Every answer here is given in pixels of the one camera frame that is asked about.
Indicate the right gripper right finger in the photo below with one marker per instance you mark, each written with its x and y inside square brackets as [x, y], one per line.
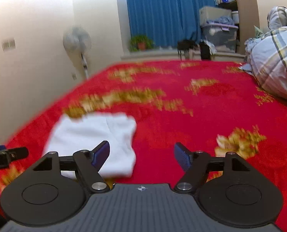
[198, 164]

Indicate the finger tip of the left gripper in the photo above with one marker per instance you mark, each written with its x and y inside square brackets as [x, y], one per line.
[7, 156]

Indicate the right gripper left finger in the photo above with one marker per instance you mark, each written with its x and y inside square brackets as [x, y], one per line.
[78, 173]

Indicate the white shirt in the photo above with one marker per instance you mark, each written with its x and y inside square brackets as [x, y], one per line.
[70, 135]

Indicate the red floral bedspread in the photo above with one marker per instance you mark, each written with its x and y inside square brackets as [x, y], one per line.
[206, 105]

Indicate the white standing fan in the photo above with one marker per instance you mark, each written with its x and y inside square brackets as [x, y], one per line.
[76, 39]

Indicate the grey plastic storage bin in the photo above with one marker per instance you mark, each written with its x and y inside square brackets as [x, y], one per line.
[222, 36]

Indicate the plaid blue quilt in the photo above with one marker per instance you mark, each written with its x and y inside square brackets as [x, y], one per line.
[266, 55]

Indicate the potted green plant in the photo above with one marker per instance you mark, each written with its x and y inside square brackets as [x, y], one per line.
[140, 43]

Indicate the white cardboard box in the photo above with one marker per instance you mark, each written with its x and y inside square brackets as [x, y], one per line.
[211, 13]

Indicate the blue curtain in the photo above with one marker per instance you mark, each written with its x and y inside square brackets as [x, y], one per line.
[166, 22]

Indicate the wooden shelf unit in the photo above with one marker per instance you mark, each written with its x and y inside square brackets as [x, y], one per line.
[248, 19]

